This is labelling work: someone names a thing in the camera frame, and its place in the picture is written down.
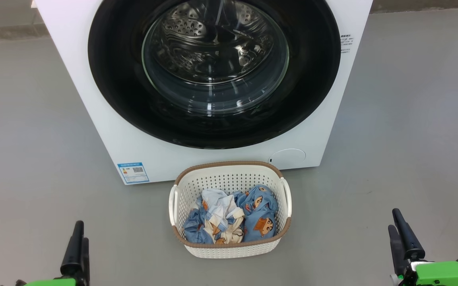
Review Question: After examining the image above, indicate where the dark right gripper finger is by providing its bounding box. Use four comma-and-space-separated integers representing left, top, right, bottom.
388, 224, 408, 276
392, 208, 425, 261

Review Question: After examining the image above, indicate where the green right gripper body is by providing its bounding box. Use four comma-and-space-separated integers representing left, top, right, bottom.
391, 260, 458, 286

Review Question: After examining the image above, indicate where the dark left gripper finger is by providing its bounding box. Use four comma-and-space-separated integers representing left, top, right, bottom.
60, 220, 84, 276
79, 237, 90, 285

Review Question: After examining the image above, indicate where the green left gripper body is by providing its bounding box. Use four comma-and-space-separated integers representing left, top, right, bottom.
24, 278, 77, 286

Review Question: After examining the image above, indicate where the blue cartoon print garment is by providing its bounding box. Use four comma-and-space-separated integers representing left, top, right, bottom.
183, 185, 279, 244

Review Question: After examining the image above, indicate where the white cream cartoon garment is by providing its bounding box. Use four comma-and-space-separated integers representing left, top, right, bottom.
201, 189, 246, 245

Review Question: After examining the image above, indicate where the black glass washer door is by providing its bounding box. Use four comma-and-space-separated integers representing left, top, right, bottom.
88, 0, 342, 150

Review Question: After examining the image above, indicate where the white front-load washing machine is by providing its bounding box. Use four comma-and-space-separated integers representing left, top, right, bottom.
34, 0, 374, 186

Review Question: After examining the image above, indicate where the stainless steel washing machine drum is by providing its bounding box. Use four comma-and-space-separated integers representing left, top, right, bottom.
146, 0, 287, 86

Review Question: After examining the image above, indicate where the blue energy label sticker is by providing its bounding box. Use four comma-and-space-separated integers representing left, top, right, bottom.
117, 162, 150, 184

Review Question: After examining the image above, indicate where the cream laundry basket brown rim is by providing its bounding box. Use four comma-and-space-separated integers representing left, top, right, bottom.
169, 161, 292, 259

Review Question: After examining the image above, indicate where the round white filter cover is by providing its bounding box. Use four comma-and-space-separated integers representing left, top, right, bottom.
268, 149, 306, 165

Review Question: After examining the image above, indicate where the black printed text label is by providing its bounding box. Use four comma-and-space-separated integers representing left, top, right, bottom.
340, 34, 354, 54

